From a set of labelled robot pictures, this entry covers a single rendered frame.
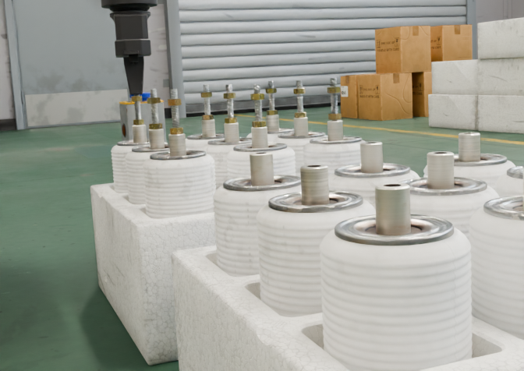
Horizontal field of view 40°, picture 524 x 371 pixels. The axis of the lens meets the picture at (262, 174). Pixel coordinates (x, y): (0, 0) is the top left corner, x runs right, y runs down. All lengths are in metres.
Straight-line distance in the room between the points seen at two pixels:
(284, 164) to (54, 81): 5.15
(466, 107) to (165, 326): 3.12
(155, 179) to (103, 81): 5.20
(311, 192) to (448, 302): 0.16
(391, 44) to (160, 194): 4.02
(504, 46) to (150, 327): 2.96
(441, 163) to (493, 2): 7.38
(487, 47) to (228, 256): 3.17
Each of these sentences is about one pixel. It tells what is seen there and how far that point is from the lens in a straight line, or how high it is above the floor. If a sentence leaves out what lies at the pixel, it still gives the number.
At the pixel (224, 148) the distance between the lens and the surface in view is 1.06.
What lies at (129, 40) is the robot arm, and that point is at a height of 0.41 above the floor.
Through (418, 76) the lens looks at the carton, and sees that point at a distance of 4.94.
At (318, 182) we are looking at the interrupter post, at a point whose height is 0.27.
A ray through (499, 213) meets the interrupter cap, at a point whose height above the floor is 0.25.
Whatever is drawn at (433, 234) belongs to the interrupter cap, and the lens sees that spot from 0.44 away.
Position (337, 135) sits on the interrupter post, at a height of 0.26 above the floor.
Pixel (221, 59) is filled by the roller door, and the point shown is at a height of 0.48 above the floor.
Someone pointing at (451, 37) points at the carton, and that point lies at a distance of 5.05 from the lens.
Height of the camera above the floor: 0.36
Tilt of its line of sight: 8 degrees down
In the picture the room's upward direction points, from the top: 3 degrees counter-clockwise
